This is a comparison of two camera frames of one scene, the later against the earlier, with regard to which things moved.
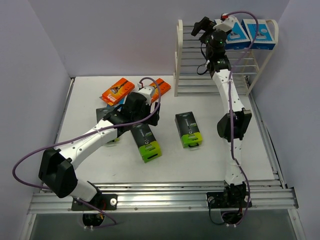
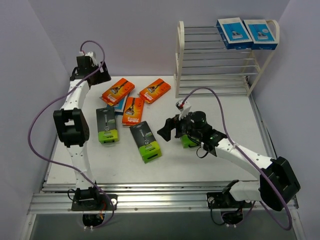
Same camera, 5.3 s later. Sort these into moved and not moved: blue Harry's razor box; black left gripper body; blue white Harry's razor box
Moved: black left gripper body
Not moved: blue Harry's razor box; blue white Harry's razor box
